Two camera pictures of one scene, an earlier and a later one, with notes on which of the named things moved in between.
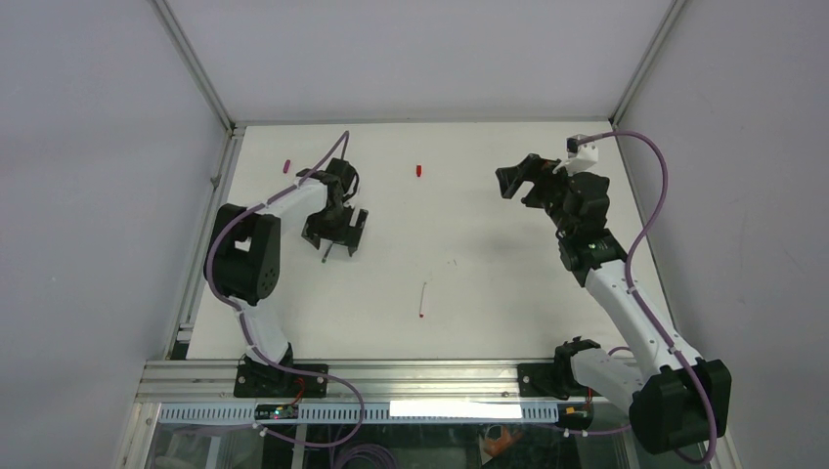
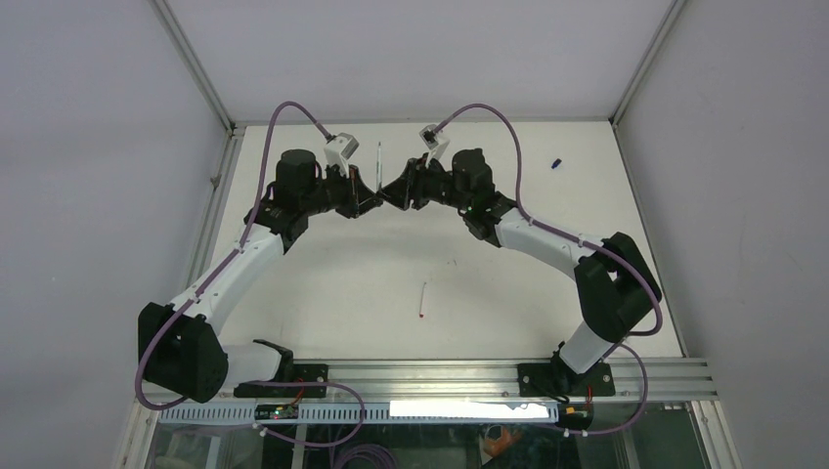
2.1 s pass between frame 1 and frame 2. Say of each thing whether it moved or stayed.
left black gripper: moved
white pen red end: stayed
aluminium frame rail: stayed
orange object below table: stayed
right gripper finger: moved
